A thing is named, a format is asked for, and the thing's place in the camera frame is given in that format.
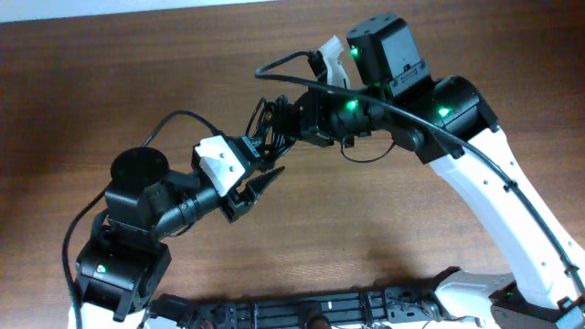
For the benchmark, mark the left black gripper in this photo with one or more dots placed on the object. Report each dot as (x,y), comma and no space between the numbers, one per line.
(235,204)

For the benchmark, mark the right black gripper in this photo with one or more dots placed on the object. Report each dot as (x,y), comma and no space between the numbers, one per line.
(289,122)

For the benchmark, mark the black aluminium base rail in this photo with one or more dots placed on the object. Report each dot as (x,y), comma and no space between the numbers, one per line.
(364,309)

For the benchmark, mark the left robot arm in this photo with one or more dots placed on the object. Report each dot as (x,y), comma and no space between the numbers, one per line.
(122,264)

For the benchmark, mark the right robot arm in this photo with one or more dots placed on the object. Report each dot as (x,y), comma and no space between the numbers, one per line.
(376,80)

